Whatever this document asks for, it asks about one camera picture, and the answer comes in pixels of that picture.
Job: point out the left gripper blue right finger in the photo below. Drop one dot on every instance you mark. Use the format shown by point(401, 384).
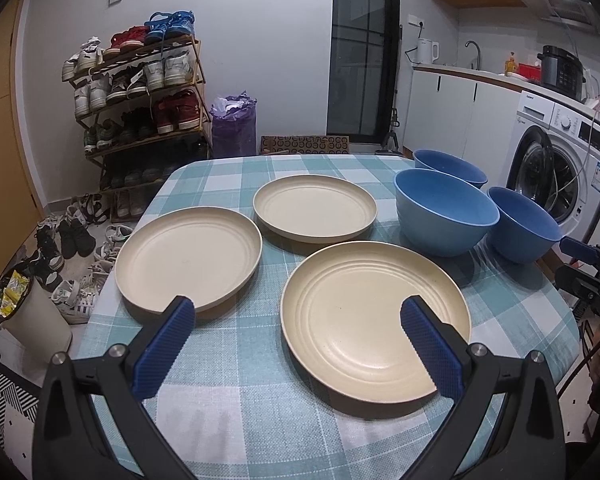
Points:
point(438, 345)

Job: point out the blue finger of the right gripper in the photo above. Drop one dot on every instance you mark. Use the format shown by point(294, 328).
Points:
point(577, 250)

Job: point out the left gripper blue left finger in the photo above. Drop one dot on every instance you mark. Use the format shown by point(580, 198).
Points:
point(155, 348)

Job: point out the dark blue bowl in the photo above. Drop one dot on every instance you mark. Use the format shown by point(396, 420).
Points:
point(450, 164)
point(525, 231)

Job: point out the large beige plate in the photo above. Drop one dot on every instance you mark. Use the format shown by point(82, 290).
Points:
point(340, 315)

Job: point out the large light blue bowl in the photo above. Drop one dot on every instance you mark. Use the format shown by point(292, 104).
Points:
point(442, 215)

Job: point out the white kitchen base cabinets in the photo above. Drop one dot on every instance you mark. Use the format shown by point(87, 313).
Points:
point(471, 118)

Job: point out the white washing machine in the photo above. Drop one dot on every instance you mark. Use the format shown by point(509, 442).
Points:
point(554, 159)

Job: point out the white trash bin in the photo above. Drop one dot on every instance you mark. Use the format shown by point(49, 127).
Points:
point(29, 315)

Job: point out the black pressure cooker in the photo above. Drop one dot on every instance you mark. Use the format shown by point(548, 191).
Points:
point(561, 71)

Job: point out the red container on counter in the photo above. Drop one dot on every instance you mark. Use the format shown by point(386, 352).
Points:
point(530, 72)

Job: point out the vacuum cleaner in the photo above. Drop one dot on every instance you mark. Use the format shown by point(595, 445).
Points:
point(390, 143)

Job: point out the patterned cardboard box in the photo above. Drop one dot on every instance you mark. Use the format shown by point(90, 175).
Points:
point(290, 145)

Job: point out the wooden shoe rack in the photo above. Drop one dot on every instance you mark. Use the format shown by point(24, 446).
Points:
point(144, 114)

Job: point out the purple bag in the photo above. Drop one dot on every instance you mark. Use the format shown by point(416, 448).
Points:
point(234, 126)

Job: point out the white electric kettle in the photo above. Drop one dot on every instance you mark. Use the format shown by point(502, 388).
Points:
point(428, 51)

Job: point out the range hood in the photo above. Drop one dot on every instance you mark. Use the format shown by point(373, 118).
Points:
point(577, 13)

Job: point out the black glass door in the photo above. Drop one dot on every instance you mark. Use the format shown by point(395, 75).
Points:
point(364, 58)

